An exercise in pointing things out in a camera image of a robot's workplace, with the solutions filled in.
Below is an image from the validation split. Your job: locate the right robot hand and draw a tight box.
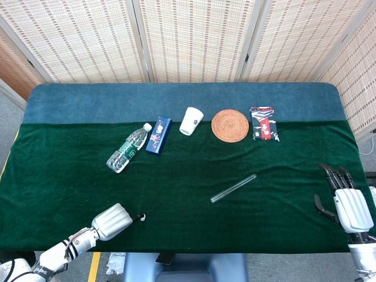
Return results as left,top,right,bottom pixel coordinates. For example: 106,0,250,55
313,163,375,234

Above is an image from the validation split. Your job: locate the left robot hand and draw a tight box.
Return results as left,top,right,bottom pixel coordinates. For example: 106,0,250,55
91,203,142,242

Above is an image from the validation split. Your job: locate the clear glass test tube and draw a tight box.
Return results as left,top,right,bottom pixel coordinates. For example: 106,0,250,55
210,173,257,204

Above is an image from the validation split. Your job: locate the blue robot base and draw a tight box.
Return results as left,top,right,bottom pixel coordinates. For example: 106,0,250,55
123,253,249,282

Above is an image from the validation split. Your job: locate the crumpled white cloth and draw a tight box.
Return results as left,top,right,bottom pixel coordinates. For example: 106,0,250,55
105,252,127,276

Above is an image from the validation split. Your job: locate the clear green-labelled water bottle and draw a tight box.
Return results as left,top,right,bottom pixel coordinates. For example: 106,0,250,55
106,122,153,174

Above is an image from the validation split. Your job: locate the green velvet table cloth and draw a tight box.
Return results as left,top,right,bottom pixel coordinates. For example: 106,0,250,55
0,119,376,254

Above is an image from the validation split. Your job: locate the blue floral cardboard box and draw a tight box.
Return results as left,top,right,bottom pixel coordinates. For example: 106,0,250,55
145,116,173,156

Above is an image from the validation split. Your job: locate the blue table cover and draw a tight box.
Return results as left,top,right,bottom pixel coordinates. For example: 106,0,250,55
22,82,346,126

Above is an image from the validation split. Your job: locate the black and red snack packet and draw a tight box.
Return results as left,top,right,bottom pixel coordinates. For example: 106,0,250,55
249,106,280,143

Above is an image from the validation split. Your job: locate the white paper cup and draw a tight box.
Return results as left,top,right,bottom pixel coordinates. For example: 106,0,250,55
179,106,204,136

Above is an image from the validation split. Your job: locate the round woven rattan coaster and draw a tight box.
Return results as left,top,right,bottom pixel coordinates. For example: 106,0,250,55
211,109,250,143

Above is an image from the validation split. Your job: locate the woven bamboo folding screen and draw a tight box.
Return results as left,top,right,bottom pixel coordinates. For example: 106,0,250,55
0,0,376,142

